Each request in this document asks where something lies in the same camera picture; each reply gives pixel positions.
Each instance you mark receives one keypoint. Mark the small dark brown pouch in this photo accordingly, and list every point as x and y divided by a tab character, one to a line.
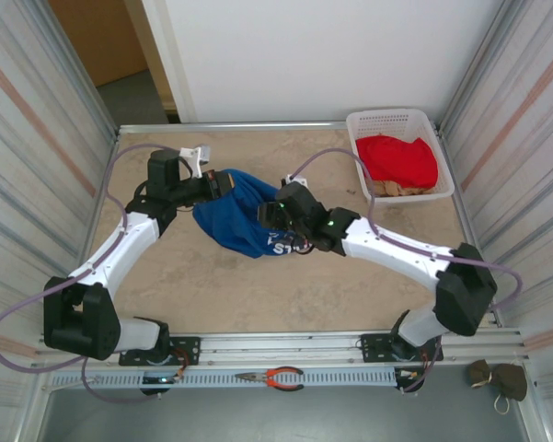
479	373

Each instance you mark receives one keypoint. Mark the white plastic basket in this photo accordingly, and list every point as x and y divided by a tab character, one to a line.
395	120

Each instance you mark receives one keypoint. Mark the large dark brown pouch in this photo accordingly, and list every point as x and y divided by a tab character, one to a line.
510	380

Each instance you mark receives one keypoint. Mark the brown wooden door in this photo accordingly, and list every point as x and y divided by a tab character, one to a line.
96	37

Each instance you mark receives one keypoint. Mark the blue t-shirt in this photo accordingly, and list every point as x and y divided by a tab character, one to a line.
230	221

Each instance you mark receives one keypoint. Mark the white door frame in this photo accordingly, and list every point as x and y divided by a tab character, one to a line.
168	69

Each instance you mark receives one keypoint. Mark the red cloth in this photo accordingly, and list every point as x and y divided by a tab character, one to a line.
395	161

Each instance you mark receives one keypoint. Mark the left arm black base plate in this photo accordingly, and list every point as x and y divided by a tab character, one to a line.
191	345

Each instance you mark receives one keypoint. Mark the aluminium table frame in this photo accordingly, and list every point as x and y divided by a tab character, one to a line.
276	343

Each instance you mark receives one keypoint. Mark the tan cloth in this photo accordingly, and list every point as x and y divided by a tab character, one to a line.
391	189

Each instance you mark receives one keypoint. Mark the small circuit board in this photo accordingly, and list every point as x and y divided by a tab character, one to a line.
158	380

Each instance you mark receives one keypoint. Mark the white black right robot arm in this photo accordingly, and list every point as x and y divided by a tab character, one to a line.
395	251

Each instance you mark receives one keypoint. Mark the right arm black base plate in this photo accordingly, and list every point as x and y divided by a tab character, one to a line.
372	343

